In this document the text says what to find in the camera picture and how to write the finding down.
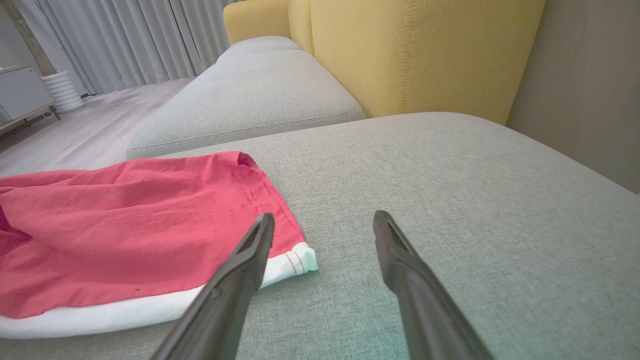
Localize white ribbed cylinder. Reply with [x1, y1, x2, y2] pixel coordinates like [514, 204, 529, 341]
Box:
[41, 70, 86, 113]

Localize white cabinet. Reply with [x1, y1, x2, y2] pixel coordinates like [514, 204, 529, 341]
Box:
[0, 65, 61, 136]

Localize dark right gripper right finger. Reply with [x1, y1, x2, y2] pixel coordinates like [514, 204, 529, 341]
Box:
[372, 210, 496, 360]

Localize red shorts with white stripe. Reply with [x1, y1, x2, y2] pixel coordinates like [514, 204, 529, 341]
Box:
[0, 151, 319, 340]

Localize large grey sofa seat cushion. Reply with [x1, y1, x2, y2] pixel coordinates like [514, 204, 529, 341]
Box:
[0, 111, 640, 360]

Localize grey pleated curtain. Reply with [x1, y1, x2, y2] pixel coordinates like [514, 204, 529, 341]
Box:
[15, 0, 236, 96]

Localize wide yellow sofa backrest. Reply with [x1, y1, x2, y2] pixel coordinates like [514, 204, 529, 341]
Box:
[310, 0, 546, 126]

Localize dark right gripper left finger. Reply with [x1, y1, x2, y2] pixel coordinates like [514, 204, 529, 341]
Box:
[150, 212, 276, 360]

